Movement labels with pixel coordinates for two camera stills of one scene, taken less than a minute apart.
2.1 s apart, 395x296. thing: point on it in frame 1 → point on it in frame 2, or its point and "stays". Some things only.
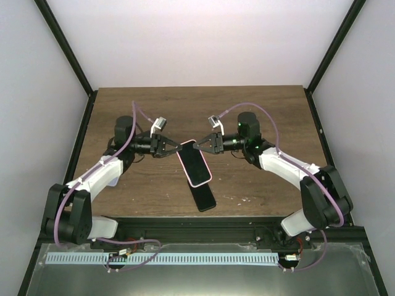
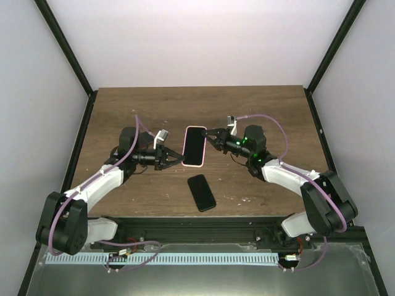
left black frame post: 51,21 stays
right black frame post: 338,39 stays
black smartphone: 204,197 stays
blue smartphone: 194,163 → 194,146
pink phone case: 191,141 → 184,147
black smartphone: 204,197 stays
